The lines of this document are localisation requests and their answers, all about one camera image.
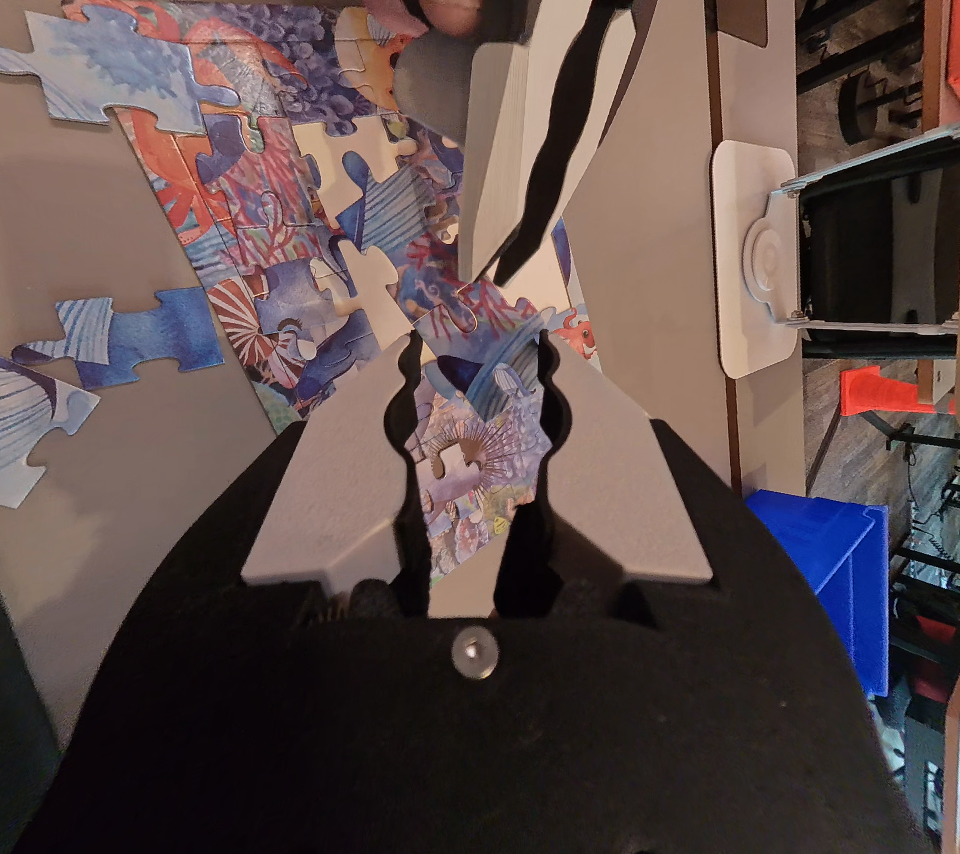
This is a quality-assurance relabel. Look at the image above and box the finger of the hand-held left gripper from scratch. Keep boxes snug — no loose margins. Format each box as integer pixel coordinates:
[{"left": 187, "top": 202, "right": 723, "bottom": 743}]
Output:
[
  {"left": 456, "top": 0, "right": 603, "bottom": 283},
  {"left": 497, "top": 5, "right": 640, "bottom": 287}
]

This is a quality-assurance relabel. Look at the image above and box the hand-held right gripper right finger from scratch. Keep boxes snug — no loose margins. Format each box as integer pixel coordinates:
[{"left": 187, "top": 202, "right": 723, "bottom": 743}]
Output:
[{"left": 534, "top": 329, "right": 714, "bottom": 614}]

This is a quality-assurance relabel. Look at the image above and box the large blue plastic bin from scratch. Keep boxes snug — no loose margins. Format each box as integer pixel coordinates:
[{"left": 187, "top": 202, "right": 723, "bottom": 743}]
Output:
[{"left": 744, "top": 488, "right": 891, "bottom": 699}]

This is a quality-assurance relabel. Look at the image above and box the orange traffic cone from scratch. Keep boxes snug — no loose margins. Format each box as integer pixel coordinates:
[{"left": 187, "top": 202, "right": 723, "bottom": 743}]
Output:
[{"left": 838, "top": 365, "right": 940, "bottom": 418}]

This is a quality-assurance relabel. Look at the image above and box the white blue striped puzzle piece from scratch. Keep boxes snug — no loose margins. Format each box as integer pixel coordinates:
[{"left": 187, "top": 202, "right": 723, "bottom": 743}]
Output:
[{"left": 0, "top": 359, "right": 102, "bottom": 510}]

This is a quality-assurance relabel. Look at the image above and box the sea animal jigsaw puzzle tray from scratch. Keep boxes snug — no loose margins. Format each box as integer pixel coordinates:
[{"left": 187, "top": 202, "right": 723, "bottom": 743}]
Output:
[{"left": 63, "top": 0, "right": 605, "bottom": 581}]

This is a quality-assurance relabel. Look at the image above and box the grey blue puzzle piece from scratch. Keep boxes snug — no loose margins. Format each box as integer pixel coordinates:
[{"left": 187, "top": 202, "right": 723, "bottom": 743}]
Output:
[{"left": 255, "top": 257, "right": 357, "bottom": 375}]

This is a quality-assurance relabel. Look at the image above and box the dark blue puzzle piece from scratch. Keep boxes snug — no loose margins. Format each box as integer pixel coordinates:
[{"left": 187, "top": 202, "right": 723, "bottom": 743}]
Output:
[{"left": 435, "top": 325, "right": 547, "bottom": 424}]

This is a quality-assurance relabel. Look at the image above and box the red coral puzzle piece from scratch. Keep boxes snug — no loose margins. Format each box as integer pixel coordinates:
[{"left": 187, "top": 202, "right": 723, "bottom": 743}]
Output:
[
  {"left": 193, "top": 113, "right": 316, "bottom": 229},
  {"left": 225, "top": 209, "right": 342, "bottom": 274}
]

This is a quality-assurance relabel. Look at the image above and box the blue puzzle piece striped end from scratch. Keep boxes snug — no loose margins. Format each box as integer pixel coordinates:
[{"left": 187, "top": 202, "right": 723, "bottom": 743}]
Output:
[{"left": 11, "top": 287, "right": 226, "bottom": 390}]

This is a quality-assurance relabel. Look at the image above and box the pale blue white puzzle piece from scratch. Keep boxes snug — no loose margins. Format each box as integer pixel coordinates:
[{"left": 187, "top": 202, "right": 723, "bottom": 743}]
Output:
[{"left": 0, "top": 10, "right": 241, "bottom": 135}]

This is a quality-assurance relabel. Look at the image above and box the black perforated chair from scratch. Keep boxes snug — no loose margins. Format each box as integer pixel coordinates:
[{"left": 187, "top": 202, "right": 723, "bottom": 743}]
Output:
[{"left": 0, "top": 599, "right": 61, "bottom": 854}]

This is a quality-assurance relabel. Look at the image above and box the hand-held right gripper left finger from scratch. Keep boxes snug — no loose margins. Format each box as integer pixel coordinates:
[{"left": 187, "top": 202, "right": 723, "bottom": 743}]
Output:
[{"left": 240, "top": 330, "right": 425, "bottom": 587}]

